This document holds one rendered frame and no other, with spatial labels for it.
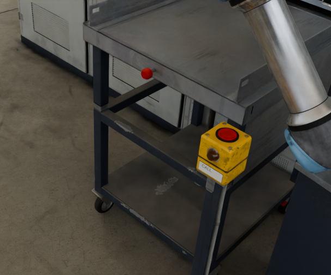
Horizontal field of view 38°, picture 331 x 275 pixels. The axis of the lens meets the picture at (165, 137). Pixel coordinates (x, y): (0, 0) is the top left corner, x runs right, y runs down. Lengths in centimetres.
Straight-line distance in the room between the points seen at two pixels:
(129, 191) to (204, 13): 73
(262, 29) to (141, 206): 103
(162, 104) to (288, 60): 149
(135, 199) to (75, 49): 122
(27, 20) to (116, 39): 173
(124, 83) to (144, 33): 110
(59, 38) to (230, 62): 168
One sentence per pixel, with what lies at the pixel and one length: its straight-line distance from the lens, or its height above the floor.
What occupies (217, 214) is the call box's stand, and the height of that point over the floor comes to 67.
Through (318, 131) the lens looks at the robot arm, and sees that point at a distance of 105.
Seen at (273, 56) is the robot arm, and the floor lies 106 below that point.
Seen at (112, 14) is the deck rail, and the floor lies 86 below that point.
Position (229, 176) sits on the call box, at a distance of 104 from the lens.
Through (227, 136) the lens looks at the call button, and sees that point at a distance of 102.
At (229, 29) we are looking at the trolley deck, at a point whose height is 85.
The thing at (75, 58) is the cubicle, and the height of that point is 12.
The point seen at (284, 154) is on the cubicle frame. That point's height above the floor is 23.
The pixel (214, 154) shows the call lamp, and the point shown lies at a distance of 101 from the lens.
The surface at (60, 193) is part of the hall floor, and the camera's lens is 217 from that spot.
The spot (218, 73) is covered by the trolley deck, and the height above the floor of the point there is 85.
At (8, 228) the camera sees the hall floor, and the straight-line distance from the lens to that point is 206.
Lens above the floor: 151
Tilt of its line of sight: 38 degrees down
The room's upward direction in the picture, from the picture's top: 6 degrees clockwise
